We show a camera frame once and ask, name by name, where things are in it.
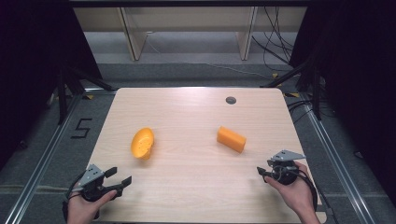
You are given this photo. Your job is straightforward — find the person's left hand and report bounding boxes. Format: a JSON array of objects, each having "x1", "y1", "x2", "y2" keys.
[{"x1": 66, "y1": 189, "x2": 119, "y2": 224}]

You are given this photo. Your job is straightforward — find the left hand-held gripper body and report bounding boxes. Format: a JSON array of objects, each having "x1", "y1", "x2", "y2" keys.
[{"x1": 74, "y1": 163, "x2": 120, "y2": 203}]

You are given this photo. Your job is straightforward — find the black floor cables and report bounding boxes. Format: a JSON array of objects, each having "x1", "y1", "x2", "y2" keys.
[{"x1": 287, "y1": 98, "x2": 321, "y2": 125}]

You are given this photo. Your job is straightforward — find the person's right hand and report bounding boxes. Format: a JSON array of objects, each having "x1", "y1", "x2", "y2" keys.
[{"x1": 264, "y1": 161, "x2": 316, "y2": 215}]

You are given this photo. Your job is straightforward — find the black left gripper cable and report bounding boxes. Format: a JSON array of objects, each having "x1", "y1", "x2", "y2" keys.
[{"x1": 61, "y1": 170, "x2": 89, "y2": 222}]

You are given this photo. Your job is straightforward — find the aluminium floor rail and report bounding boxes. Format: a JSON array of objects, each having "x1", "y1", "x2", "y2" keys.
[
  {"x1": 3, "y1": 89, "x2": 117, "y2": 224},
  {"x1": 281, "y1": 91, "x2": 376, "y2": 224}
]

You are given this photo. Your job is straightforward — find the black hanging cables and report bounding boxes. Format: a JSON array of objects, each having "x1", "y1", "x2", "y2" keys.
[{"x1": 251, "y1": 6, "x2": 295, "y2": 73}]

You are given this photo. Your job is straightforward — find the orange plastic bowl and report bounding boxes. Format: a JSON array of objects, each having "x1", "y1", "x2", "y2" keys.
[{"x1": 130, "y1": 127, "x2": 156, "y2": 161}]

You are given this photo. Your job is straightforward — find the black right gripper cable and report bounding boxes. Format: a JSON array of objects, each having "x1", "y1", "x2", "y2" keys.
[{"x1": 290, "y1": 168, "x2": 319, "y2": 213}]

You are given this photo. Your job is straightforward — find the black tripod stand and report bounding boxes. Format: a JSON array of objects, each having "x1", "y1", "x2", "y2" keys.
[
  {"x1": 261, "y1": 57, "x2": 326, "y2": 121},
  {"x1": 49, "y1": 63, "x2": 117, "y2": 126}
]

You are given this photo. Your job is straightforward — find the black curtain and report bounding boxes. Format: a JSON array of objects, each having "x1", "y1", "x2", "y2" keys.
[
  {"x1": 0, "y1": 0, "x2": 104, "y2": 171},
  {"x1": 288, "y1": 0, "x2": 396, "y2": 200}
]

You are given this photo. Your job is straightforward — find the orange sponge block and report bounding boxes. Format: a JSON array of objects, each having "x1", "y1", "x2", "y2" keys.
[{"x1": 216, "y1": 125, "x2": 248, "y2": 154}]

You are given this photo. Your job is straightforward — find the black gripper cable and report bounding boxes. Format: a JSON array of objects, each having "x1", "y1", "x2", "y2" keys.
[
  {"x1": 290, "y1": 168, "x2": 319, "y2": 213},
  {"x1": 61, "y1": 170, "x2": 89, "y2": 222}
]

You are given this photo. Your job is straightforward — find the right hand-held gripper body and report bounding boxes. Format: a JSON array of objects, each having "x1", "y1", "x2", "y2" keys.
[{"x1": 266, "y1": 149, "x2": 307, "y2": 187}]

